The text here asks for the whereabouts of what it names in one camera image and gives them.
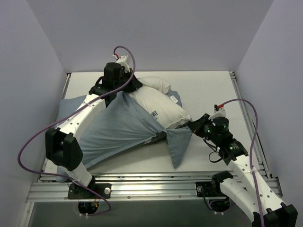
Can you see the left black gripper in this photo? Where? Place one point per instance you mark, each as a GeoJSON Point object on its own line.
{"type": "Point", "coordinates": [133, 83]}

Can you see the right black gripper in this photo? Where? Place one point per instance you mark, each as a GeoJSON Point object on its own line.
{"type": "Point", "coordinates": [200, 123]}

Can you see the white pillow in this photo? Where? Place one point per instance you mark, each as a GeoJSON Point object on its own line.
{"type": "Point", "coordinates": [154, 97]}

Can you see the grey striped pillowcase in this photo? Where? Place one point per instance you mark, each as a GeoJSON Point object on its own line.
{"type": "Point", "coordinates": [124, 124]}

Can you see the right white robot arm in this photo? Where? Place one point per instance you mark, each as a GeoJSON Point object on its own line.
{"type": "Point", "coordinates": [253, 196]}

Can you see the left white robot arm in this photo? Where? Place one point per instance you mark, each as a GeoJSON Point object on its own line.
{"type": "Point", "coordinates": [61, 143]}

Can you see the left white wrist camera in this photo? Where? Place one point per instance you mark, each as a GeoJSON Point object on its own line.
{"type": "Point", "coordinates": [123, 60]}

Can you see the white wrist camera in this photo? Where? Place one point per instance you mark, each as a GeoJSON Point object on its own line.
{"type": "Point", "coordinates": [123, 60]}
{"type": "Point", "coordinates": [219, 111]}

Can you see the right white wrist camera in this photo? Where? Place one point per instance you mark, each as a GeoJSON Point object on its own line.
{"type": "Point", "coordinates": [219, 111]}

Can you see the right aluminium side rail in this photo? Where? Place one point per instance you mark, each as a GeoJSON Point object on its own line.
{"type": "Point", "coordinates": [249, 119]}

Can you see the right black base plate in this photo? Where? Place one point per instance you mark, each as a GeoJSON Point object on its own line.
{"type": "Point", "coordinates": [206, 189]}

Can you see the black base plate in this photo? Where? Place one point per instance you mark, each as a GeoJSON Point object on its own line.
{"type": "Point", "coordinates": [77, 192]}
{"type": "Point", "coordinates": [206, 189]}

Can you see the aluminium front rail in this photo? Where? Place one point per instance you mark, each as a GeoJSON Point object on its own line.
{"type": "Point", "coordinates": [126, 188]}

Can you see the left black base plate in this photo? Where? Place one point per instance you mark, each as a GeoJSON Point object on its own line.
{"type": "Point", "coordinates": [77, 192]}

